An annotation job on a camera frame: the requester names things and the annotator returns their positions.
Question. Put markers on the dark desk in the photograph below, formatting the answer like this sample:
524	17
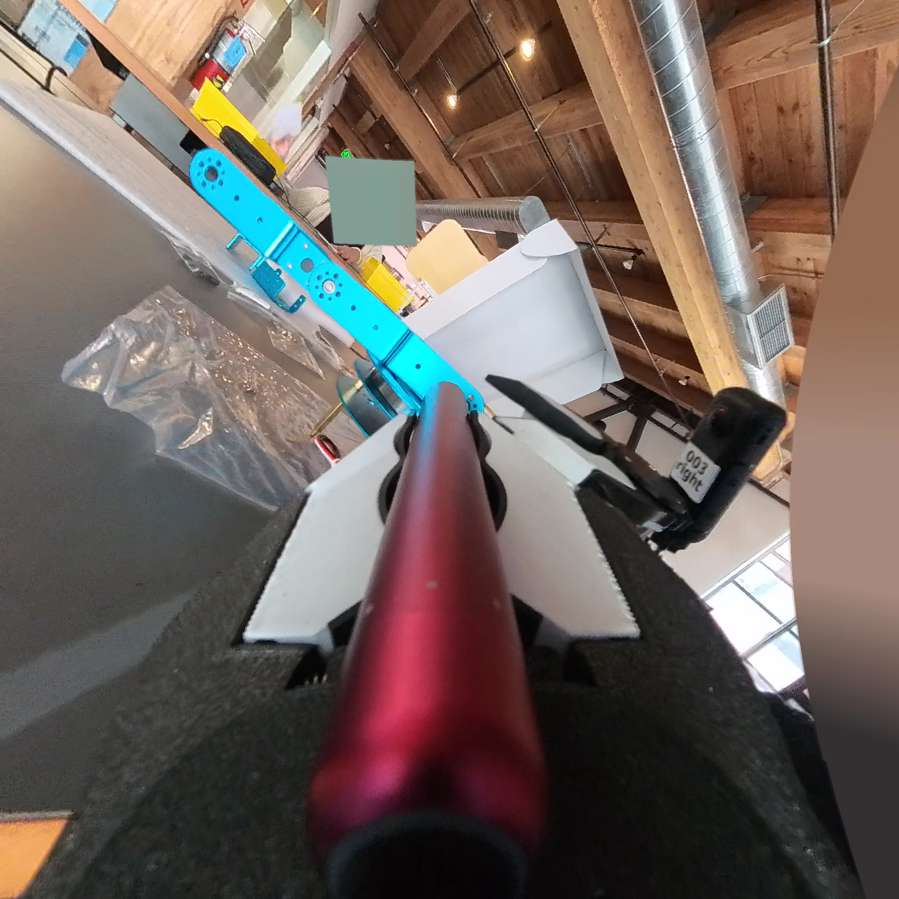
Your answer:
84	491

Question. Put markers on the short silver ventilation duct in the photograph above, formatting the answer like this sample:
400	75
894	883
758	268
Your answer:
477	214

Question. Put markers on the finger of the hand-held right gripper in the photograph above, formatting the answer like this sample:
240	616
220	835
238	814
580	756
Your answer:
569	460
548	411

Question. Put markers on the large silver ventilation duct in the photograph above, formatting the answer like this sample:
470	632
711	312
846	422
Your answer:
685	140

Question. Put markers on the blue metal bracket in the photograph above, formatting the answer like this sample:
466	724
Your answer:
270	281

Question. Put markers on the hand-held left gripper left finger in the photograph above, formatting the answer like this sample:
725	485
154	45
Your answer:
309	562

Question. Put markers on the pale yellow board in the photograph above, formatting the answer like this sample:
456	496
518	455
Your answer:
442	256

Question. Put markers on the small red object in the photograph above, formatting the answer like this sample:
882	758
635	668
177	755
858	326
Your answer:
326	449

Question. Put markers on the red fire extinguisher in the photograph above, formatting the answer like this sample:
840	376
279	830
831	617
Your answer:
207	70

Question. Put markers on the pile of small screw bags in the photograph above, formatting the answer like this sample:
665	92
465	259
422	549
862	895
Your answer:
291	344

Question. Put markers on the window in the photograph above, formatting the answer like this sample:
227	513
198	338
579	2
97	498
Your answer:
758	583

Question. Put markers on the black bag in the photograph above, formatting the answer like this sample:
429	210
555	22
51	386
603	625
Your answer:
246	151

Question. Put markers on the red screwdriver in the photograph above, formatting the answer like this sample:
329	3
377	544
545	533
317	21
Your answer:
428	632

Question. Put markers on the white cardboard box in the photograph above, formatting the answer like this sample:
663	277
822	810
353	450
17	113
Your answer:
506	316

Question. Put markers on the grey cabinet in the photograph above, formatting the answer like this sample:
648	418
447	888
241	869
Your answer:
147	105

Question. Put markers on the clear plastic bag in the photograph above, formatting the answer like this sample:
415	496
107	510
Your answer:
189	393

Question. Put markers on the blue toy robot arm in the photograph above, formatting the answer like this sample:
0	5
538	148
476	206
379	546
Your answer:
281	239

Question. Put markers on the small yellow bin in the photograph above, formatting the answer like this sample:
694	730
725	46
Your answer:
383	284

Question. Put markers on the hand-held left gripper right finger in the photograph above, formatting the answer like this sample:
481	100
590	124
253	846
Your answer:
562	562

